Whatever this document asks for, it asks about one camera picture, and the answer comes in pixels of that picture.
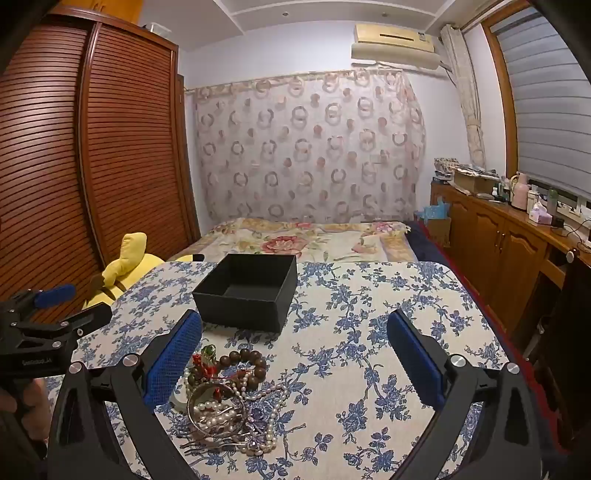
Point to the blue plastic bag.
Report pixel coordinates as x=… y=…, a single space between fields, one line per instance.
x=434 y=210

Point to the blue floral tablecloth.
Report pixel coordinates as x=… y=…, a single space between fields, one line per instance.
x=351 y=323

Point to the white jar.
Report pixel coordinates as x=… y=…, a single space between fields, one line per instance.
x=533 y=199

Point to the black box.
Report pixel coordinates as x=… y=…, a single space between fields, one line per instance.
x=240 y=314

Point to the small cardboard box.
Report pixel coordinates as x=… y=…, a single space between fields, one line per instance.
x=438 y=233

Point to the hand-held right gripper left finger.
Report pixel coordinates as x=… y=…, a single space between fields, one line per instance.
x=171 y=364

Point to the silver metal bangle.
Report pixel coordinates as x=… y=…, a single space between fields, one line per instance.
x=190 y=408

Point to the floral bedspread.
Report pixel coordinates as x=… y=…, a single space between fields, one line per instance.
x=323 y=240

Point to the yellow plush toy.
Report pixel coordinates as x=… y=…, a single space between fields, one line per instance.
x=129 y=267

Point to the green bottle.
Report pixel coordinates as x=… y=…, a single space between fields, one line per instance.
x=552 y=203

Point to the wooden window frame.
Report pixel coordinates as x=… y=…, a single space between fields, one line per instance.
x=501 y=101

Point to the green glass charm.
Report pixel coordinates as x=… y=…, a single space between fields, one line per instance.
x=208 y=351

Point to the dark chair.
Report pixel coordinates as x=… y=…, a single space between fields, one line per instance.
x=568 y=323

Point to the person's left hand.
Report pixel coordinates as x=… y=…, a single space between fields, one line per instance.
x=37 y=406

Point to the patterned cloth bundle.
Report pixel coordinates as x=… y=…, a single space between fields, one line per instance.
x=445 y=167

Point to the purple tissue pack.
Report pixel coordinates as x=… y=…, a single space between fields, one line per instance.
x=539 y=215

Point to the wooden sideboard cabinet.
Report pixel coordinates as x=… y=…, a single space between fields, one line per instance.
x=489 y=240

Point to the brown slatted wooden wardrobe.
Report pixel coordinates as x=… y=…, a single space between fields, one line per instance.
x=115 y=138

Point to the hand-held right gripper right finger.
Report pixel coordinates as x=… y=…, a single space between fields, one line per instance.
x=415 y=369

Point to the dark blue blanket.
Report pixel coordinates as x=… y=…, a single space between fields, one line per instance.
x=429 y=249

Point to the beige wall air conditioner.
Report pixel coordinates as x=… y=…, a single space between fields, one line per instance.
x=392 y=39

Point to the open cardboard box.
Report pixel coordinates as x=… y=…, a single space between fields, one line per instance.
x=471 y=183

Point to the tied lace curtain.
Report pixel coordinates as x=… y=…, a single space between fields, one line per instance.
x=468 y=101

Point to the pink thermos flask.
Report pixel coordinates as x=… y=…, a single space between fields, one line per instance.
x=519 y=194

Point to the grey window blind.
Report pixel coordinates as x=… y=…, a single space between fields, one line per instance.
x=545 y=92

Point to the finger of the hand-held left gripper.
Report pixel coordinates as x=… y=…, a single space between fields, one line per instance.
x=51 y=295
x=90 y=318

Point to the clear plastic storage box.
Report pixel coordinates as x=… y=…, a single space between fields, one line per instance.
x=157 y=30

